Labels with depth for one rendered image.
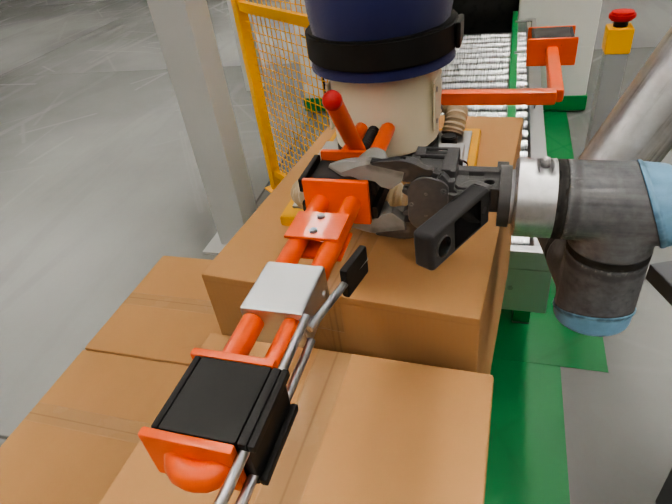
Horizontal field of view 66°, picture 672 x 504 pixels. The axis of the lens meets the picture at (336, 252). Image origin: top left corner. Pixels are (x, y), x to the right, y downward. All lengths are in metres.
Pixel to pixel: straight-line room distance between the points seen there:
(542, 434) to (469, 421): 1.17
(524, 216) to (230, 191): 1.96
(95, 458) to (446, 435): 0.83
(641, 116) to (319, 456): 0.55
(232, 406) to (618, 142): 0.56
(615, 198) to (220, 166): 1.97
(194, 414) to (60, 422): 0.98
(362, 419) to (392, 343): 0.13
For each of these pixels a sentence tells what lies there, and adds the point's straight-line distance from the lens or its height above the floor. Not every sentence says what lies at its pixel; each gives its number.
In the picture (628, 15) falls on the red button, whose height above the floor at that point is 1.03.
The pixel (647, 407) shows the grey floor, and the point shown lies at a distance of 1.96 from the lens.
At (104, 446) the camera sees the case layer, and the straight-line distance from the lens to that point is 1.27.
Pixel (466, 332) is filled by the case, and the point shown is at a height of 0.99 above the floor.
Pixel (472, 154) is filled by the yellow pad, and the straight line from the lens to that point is 0.96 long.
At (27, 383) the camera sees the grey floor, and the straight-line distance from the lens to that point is 2.40.
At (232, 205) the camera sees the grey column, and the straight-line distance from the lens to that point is 2.48.
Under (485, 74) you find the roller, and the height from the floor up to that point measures 0.53.
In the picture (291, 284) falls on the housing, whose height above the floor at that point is 1.16.
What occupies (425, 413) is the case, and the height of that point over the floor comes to 0.94.
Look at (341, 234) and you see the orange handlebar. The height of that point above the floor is 1.15.
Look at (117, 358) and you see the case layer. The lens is 1.44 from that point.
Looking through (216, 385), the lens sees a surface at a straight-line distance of 0.41.
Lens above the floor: 1.47
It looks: 37 degrees down
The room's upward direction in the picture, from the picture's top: 8 degrees counter-clockwise
